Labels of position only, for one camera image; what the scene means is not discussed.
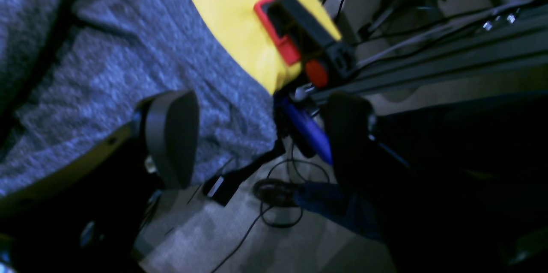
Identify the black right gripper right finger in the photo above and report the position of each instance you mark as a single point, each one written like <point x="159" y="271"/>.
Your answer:
<point x="455" y="188"/>

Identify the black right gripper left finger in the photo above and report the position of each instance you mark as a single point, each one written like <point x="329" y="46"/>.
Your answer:
<point x="86" y="217"/>

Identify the grey long-sleeve shirt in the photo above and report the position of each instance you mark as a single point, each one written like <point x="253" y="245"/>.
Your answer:
<point x="72" y="71"/>

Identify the red clamp right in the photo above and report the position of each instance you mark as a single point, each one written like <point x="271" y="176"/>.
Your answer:
<point x="300" y="38"/>

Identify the yellow table cloth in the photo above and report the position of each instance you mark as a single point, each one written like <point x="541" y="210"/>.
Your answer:
<point x="236" y="26"/>

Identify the blue handled tool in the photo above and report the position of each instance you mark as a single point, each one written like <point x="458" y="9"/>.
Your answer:
<point x="296" y="118"/>

